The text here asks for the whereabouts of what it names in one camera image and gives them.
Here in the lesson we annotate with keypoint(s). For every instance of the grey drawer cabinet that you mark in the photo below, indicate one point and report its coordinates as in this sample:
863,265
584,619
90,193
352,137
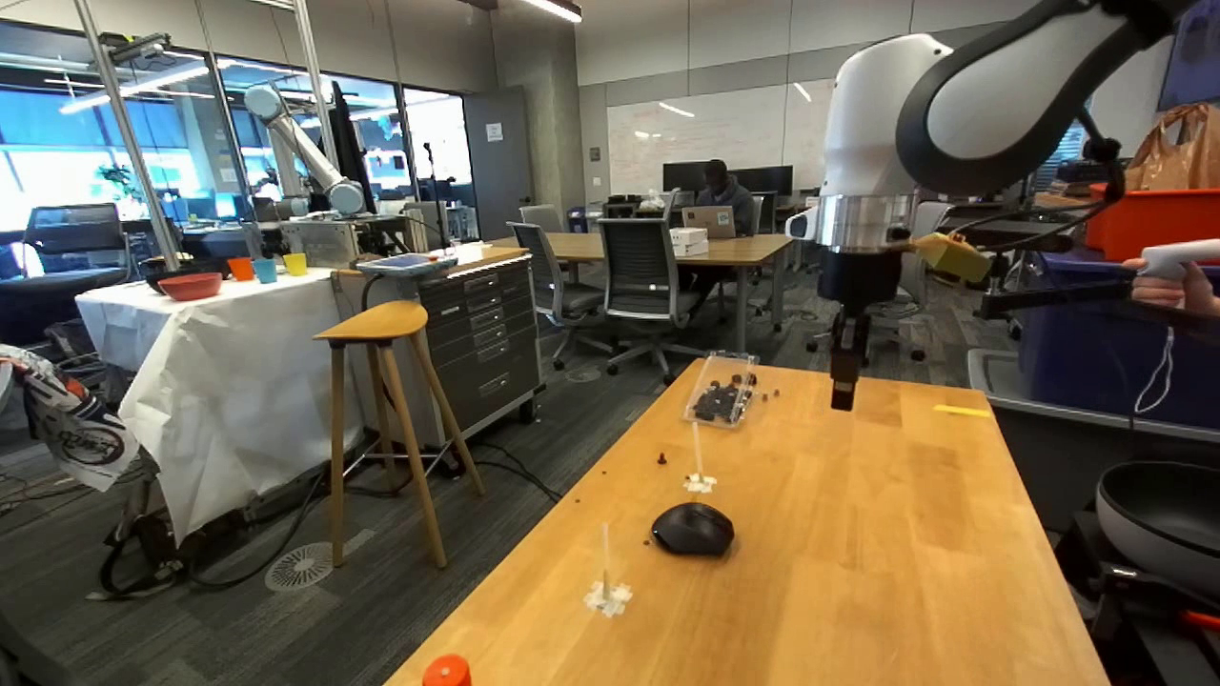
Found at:
480,331

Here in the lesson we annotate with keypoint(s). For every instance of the grey office chair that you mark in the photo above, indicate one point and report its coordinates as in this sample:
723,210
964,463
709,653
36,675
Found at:
644,298

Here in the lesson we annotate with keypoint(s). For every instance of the black frying pan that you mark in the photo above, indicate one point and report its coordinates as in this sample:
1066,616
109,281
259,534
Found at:
1165,516

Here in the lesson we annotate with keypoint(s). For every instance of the clear bag of black parts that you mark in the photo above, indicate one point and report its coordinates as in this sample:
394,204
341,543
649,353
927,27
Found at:
723,400

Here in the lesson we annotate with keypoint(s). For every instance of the seated person in background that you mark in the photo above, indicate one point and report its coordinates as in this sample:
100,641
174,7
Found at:
725,204

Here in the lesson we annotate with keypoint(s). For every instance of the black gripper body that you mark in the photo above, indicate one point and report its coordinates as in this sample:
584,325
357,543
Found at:
857,281

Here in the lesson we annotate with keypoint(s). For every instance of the black computer mouse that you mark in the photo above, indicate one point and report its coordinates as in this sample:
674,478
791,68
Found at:
695,533

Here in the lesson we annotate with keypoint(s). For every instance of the clear stick white base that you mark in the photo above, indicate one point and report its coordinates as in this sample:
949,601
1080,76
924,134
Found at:
608,597
697,478

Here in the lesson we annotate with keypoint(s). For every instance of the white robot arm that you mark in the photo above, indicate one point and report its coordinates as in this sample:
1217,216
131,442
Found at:
949,120

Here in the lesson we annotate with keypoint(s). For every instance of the red bowl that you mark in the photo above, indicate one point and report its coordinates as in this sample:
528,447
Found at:
190,287

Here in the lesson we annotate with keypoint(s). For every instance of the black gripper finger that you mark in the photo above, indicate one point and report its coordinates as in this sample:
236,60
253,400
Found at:
856,346
841,384

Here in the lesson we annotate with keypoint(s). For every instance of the orange storage bin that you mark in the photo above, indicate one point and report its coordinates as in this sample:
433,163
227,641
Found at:
1143,219

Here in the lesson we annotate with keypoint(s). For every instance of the orange bottle cap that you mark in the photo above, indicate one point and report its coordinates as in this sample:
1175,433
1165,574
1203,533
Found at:
446,672

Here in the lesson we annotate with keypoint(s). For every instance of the white cloth covered table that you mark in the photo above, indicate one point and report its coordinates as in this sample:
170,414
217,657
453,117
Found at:
231,393

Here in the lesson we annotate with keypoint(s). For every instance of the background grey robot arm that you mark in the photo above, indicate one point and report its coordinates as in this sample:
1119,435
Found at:
345,195

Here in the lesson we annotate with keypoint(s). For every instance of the wooden bar stool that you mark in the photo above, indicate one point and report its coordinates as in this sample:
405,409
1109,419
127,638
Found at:
378,331

